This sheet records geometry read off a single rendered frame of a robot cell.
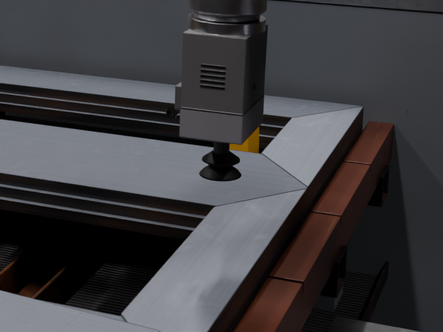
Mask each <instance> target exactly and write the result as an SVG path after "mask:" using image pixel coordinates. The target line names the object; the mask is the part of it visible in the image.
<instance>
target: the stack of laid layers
mask: <svg viewBox="0 0 443 332"><path fill-rule="evenodd" d="M168 107H170V108H173V109H175V104H170V103H160V102H154V101H143V100H137V99H127V98H120V97H110V96H99V95H93V94H83V93H76V92H66V91H60V90H49V89H43V88H33V87H27V86H16V85H10V84H0V111H2V112H8V113H17V114H23V115H32V116H38V117H47V118H53V119H63V120H68V121H78V122H84V123H94V124H99V125H109V126H118V127H124V128H133V129H139V130H149V131H154V132H164V133H170V134H179V126H180V110H177V109H175V110H176V111H177V112H178V114H177V116H176V117H170V116H169V115H168V114H167V113H166V112H165V111H166V110H167V108H168ZM363 110H364V108H362V110H361V111H360V113H359V114H358V115H357V117H356V119H355V120H354V121H353V123H352V124H351V126H350V127H349V129H348V130H347V132H346V133H345V134H344V136H343V138H342V139H341V140H340V142H339V143H338V145H337V146H336V147H335V149H334V150H333V152H332V153H331V155H330V156H329V158H328V159H327V160H326V162H325V164H324V165H323V166H322V168H321V169H320V170H319V172H318V174H317V175H316V176H315V178H314V179H313V181H312V182H311V184H310V185H309V187H308V188H307V189H306V191H305V193H304V194H303V195H302V196H301V198H300V200H299V201H298V202H297V204H296V205H295V207H294V208H293V210H292V211H291V213H290V214H289V215H288V217H287V219H286V220H285V221H284V222H283V224H282V226H281V227H280V229H279V230H278V231H277V233H276V234H275V236H274V237H273V239H272V240H271V241H270V243H269V245H268V246H267V247H266V249H265V250H264V251H263V253H262V255H261V256H260V257H259V259H258V260H257V262H256V263H255V265H254V266H253V268H252V269H251V270H250V272H249V274H248V275H247V276H246V277H245V279H244V281H243V282H242V283H241V285H240V286H239V288H238V289H237V291H236V292H235V294H234V295H233V296H232V298H231V300H230V301H229V302H228V304H227V305H226V307H225V308H224V309H223V311H222V313H221V314H220V315H219V317H218V318H217V320H216V321H215V323H214V324H213V326H212V327H211V328H210V330H209V332H233V330H234V329H235V327H236V326H237V324H238V322H239V321H240V319H241V318H242V317H243V315H244V313H245V312H246V310H247V308H248V307H249V306H250V304H251V302H252V301H253V299H254V298H255V296H256V295H257V293H258V292H259V290H260V288H261V287H262V285H263V284H264V282H265V281H266V280H267V278H269V274H270V273H271V272H272V270H273V268H274V267H275V265H276V264H277V262H278V261H279V259H280V258H281V256H282V254H283V253H284V252H285V250H286V248H287V247H288V246H289V243H290V242H291V241H292V239H293V237H294V236H295V235H296V233H297V231H298V230H299V228H300V227H301V225H302V224H303V222H304V220H305V219H306V218H307V216H308V214H309V213H310V212H311V209H312V208H313V207H314V205H315V203H316V202H317V201H318V199H319V197H320V196H321V194H322V193H323V191H324V190H325V188H326V187H327V185H328V183H329V182H330V181H331V179H332V177H333V176H334V174H335V173H336V171H337V170H338V168H339V167H340V165H341V163H342V162H343V160H344V159H345V157H346V156H347V154H348V153H349V151H350V149H351V148H352V147H353V145H354V143H355V142H356V140H357V139H358V137H359V136H360V134H361V133H362V131H363ZM290 120H291V118H287V117H276V116H270V115H263V123H262V124H261V125H260V126H259V145H261V146H268V145H269V143H270V142H271V141H272V140H273V139H274V138H275V137H276V136H277V135H278V133H279V132H280V131H281V130H282V129H283V127H284V126H285V125H286V124H287V123H288V122H289V121H290ZM214 207H215V206H207V205H202V204H194V203H189V202H181V201H177V200H168V199H163V198H155V197H151V196H143V195H138V194H129V193H125V192H117V191H112V190H104V189H99V188H90V187H86V186H78V185H73V184H65V183H60V182H52V181H47V180H39V179H31V178H26V177H18V176H13V175H5V174H0V209H3V210H7V211H15V212H19V213H27V214H31V215H39V216H43V217H50V218H55V219H62V220H67V221H74V222H79V223H86V224H91V225H98V226H103V227H110V228H114V229H122V230H126V231H134V232H138V233H146V234H150V235H158V236H165V237H169V238H177V239H181V240H186V239H187V237H188V236H189V235H190V234H191V233H192V232H193V231H194V230H195V229H196V227H197V226H198V225H199V224H200V223H201V221H202V220H203V219H204V218H205V217H206V216H207V215H208V214H209V212H210V211H211V210H212V209H213V208H214ZM44 302H47V301H44ZM49 303H52V304H57V303H53V302H49ZM57 305H60V306H65V307H68V308H73V309H76V310H81V311H83V312H89V313H92V314H97V315H100V316H105V317H108V318H113V319H118V320H121V321H126V320H125V319H124V317H123V316H122V315H121V316H117V315H113V314H107V313H103V312H97V311H93V310H87V309H84V308H77V307H74V306H67V305H63V304H57Z"/></svg>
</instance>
